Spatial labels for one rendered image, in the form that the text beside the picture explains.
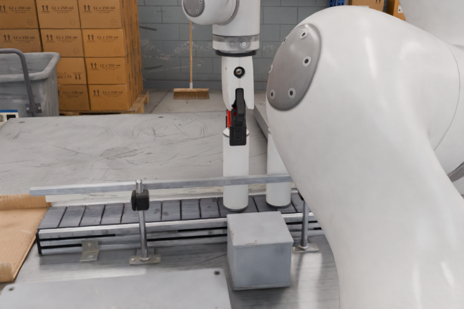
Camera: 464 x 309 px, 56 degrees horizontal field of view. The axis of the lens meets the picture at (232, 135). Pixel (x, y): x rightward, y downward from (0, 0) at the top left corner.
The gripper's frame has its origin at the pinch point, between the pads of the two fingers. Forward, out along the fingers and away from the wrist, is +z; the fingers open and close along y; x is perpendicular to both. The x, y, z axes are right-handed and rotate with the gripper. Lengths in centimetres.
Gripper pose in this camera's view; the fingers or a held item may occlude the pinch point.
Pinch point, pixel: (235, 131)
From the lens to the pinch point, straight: 84.8
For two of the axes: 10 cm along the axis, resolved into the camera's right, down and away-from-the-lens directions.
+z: 0.0, 9.4, 3.4
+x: -9.9, 0.4, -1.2
